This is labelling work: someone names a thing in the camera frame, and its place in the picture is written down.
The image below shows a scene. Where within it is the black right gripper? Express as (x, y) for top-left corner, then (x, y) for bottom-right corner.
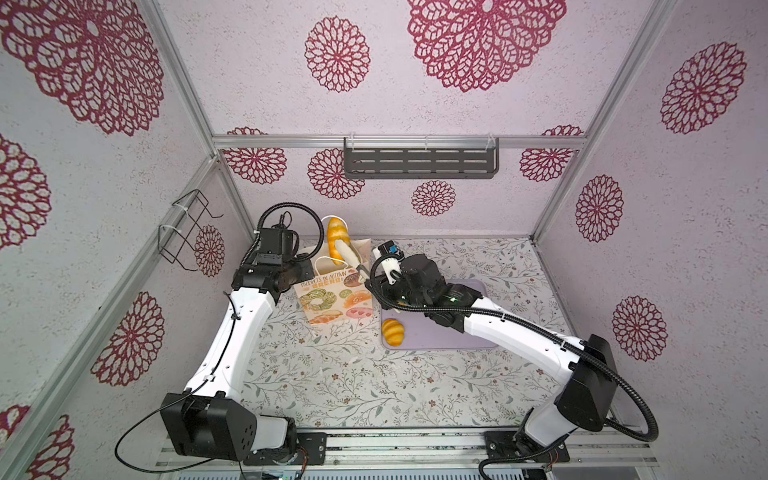
(364, 270), (432, 315)

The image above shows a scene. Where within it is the striped yellow bread stick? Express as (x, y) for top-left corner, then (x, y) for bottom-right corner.
(326, 216), (350, 265)

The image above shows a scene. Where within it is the printed paper bread bag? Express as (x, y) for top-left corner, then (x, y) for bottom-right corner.
(293, 215), (374, 325)

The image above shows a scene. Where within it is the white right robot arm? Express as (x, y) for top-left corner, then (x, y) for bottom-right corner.
(366, 247), (617, 454)

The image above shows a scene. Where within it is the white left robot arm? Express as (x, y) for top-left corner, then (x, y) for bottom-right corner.
(160, 225), (313, 462)

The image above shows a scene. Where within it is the lavender plastic tray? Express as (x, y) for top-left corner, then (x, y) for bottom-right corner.
(380, 310), (496, 351)

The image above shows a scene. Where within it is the small striped croissant bun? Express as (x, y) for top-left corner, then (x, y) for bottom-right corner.
(381, 319), (405, 347)

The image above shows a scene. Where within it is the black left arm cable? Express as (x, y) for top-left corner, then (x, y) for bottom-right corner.
(113, 202), (326, 475)

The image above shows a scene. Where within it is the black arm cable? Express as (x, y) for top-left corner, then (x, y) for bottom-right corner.
(367, 251), (660, 480)
(113, 202), (326, 475)

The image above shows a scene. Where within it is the black wire wall rack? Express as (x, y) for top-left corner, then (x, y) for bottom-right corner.
(156, 189), (223, 272)

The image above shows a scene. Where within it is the dark grey wall shelf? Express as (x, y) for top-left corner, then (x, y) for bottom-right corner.
(342, 138), (500, 180)

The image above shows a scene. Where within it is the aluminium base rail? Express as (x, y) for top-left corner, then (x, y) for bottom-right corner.
(154, 427), (660, 480)

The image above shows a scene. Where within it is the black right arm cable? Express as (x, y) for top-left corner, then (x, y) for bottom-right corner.
(367, 251), (660, 480)

